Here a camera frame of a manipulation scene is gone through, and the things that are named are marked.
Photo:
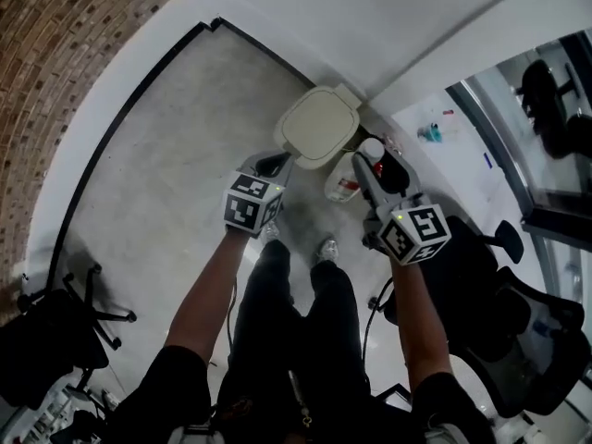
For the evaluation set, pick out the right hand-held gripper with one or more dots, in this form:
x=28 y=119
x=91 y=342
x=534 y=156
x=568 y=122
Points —
x=411 y=234

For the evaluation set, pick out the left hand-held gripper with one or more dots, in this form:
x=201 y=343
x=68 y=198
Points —
x=252 y=201

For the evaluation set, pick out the white plastic bottle red label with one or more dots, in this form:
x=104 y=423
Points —
x=342 y=174

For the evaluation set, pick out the white pedal trash bin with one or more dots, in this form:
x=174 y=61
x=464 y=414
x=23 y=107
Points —
x=319 y=125

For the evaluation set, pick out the person's left forearm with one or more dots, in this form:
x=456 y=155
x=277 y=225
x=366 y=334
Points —
x=208 y=294

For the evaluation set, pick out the person's right forearm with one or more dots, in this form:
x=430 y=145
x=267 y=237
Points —
x=418 y=312

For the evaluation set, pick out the teal crumpled item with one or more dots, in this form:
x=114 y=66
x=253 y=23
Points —
x=432 y=133

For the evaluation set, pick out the person's left shoe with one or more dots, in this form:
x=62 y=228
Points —
x=270 y=231

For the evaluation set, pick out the person's shoe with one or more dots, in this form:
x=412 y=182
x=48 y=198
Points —
x=270 y=231
x=328 y=249

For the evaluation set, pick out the white window ledge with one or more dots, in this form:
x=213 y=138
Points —
x=453 y=164

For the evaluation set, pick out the person's right shoe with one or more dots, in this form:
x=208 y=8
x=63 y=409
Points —
x=328 y=249

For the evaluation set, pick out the black baseboard strip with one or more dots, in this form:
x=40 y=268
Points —
x=115 y=123

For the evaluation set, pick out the person's black trousers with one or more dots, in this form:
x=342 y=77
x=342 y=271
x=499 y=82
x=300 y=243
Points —
x=296 y=340

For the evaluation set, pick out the black office chair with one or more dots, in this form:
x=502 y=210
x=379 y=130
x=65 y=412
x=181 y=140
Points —
x=41 y=340
x=485 y=322

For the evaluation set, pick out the person's black shirt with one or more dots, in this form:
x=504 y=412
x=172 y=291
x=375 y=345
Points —
x=176 y=386

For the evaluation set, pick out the black window frame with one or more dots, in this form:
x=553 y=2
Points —
x=532 y=211

